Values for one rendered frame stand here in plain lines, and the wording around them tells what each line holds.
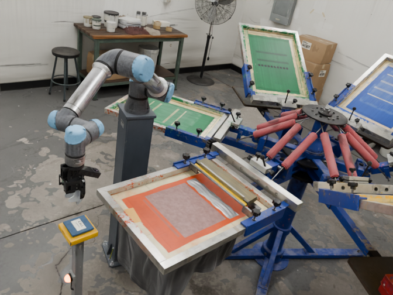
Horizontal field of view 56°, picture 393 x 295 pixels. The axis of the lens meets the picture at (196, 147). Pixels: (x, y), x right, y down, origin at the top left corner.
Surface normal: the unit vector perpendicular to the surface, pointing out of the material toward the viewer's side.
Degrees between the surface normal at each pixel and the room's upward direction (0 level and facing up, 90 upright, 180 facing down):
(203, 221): 0
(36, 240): 0
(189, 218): 0
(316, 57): 90
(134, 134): 90
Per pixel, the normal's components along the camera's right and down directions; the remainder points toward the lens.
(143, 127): 0.43, 0.51
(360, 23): -0.76, 0.20
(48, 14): 0.63, 0.48
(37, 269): 0.18, -0.85
